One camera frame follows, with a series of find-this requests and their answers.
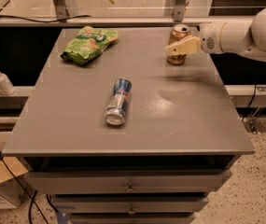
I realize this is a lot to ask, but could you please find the drawer knob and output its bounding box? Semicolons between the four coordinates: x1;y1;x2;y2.
128;208;136;215
125;185;135;193

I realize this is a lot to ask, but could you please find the top drawer knob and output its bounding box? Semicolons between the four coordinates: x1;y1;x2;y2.
125;185;135;193

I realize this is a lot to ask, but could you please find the left metal bracket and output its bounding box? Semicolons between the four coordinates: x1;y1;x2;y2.
52;0;79;21

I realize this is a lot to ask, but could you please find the black cable on ledge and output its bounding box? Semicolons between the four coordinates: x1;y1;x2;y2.
0;14;91;24

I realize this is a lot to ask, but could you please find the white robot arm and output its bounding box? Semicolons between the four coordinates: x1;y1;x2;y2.
165;8;266;62

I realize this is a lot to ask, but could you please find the green chip bag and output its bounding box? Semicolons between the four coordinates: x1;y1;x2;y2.
61;26;119;65

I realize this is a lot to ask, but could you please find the blue silver energy drink can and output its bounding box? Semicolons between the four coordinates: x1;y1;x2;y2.
105;77;132;126

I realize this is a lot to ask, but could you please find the black floor cable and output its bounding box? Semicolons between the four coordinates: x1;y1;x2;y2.
0;124;50;224

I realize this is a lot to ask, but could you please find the orange soda can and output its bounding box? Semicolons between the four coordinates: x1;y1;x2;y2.
167;24;191;65

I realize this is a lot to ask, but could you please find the cardboard box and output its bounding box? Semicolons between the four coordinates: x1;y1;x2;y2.
0;157;27;209

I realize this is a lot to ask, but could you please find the white pump bottle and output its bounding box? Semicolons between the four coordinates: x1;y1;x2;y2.
0;72;15;96

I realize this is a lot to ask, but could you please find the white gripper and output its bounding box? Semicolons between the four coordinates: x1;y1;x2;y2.
165;22;225;56

